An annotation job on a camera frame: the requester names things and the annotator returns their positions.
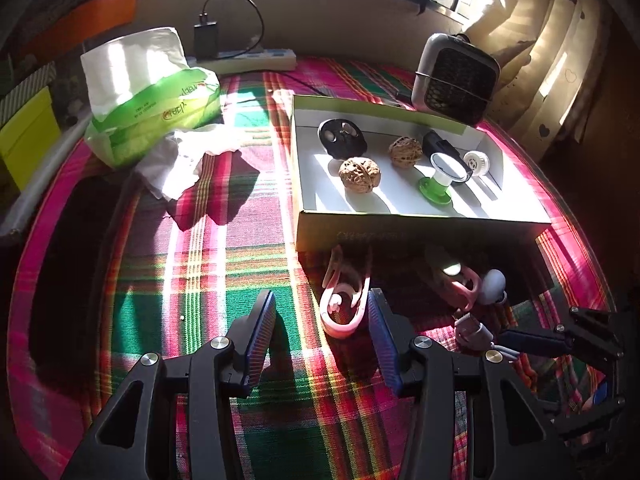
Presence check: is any black cylindrical flashlight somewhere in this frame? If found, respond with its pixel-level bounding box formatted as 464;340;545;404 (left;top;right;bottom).
422;130;471;172

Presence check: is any brown walnut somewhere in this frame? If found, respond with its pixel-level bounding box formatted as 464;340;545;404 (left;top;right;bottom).
338;157;382;194
388;136;423;169

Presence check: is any black round three-button device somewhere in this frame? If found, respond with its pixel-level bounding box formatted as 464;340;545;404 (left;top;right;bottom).
318;118;368;159

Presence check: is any green base round mirror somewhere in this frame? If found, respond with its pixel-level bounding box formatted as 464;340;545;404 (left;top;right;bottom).
418;152;472;206

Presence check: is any white ball-head gadget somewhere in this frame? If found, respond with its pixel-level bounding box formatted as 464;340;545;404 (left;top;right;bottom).
454;269;520;363

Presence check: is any pink clip with mirror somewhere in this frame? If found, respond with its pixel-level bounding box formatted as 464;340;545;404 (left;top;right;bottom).
424;246;480;316

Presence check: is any plaid bed sheet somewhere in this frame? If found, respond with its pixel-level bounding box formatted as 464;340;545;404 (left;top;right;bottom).
6;55;616;480

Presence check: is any white green cardboard box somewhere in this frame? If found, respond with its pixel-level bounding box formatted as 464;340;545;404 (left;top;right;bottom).
291;96;551;252

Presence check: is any white black mini heater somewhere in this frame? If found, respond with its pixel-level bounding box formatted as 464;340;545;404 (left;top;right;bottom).
411;32;500;127

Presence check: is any crumpled white tissue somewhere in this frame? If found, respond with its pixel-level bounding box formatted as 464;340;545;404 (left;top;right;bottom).
134;124;242;202

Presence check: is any beige heart-pattern curtain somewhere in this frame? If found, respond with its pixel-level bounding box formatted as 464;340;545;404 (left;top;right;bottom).
464;0;611;160

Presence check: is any yellow green storage box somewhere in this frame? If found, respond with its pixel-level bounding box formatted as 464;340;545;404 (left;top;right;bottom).
1;86;61;191

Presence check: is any green tissue pack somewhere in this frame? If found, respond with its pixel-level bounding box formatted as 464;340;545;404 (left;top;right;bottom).
80;27;220;169

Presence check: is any striped gift box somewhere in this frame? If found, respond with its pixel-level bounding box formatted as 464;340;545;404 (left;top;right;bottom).
0;62;56;126

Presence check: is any white power strip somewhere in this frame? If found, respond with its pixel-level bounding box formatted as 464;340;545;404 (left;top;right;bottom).
186;49;297;76

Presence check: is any orange box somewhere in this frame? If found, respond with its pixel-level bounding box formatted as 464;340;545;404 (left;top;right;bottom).
16;0;137;63

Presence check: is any black charger with cable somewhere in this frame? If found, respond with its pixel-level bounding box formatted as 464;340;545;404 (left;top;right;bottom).
193;0;266;61

